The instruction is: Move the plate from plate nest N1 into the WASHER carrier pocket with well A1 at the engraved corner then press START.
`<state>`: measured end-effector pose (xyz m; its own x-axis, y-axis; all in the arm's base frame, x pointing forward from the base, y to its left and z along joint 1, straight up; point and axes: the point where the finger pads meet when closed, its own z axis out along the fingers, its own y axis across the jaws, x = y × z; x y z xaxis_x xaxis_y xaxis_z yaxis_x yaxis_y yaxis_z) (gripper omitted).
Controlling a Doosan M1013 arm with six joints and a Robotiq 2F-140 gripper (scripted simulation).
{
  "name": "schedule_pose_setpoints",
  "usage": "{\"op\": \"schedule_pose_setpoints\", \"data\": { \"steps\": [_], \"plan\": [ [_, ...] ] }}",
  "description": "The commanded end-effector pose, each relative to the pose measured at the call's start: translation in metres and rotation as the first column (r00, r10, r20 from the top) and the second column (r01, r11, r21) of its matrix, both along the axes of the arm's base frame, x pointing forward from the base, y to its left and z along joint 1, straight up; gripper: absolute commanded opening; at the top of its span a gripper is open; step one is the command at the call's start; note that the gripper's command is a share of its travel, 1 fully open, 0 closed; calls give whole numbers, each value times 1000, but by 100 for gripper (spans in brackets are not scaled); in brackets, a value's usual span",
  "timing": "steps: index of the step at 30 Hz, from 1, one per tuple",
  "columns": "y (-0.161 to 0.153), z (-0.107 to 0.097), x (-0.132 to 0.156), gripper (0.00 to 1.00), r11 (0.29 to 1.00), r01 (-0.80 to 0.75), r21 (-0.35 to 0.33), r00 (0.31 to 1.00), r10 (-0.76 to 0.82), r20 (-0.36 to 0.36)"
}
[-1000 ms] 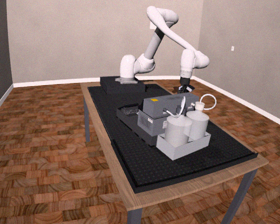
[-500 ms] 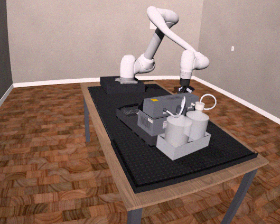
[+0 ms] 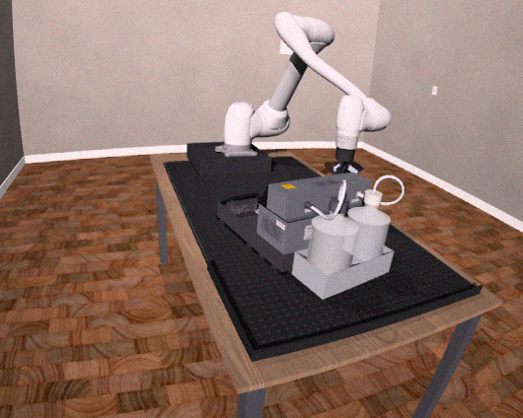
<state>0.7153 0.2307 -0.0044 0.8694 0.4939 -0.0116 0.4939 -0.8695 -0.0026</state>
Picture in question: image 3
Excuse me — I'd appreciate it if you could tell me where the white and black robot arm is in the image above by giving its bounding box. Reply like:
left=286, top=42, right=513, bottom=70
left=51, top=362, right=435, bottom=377
left=214, top=12, right=391, bottom=157

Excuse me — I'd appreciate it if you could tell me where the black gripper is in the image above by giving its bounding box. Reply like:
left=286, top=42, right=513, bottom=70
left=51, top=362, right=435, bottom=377
left=332, top=147, right=355, bottom=175

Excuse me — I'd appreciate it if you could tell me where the white plastic bottle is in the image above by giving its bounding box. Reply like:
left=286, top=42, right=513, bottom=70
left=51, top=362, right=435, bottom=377
left=306, top=196, right=359, bottom=275
left=346, top=189, right=391, bottom=262

